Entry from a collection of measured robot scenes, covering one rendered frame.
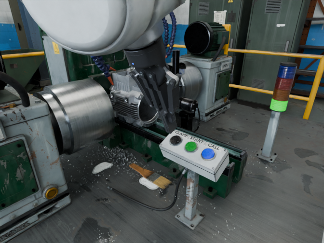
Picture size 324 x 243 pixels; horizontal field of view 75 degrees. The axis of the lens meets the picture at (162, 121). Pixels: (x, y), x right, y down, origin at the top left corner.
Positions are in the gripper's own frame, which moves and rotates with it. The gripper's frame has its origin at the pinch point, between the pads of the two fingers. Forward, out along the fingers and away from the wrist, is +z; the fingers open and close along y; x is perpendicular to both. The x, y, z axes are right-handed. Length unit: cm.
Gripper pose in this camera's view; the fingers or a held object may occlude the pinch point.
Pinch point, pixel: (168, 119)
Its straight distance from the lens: 52.0
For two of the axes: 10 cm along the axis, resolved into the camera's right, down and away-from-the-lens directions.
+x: -6.1, 6.5, -4.6
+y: -7.5, -2.8, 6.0
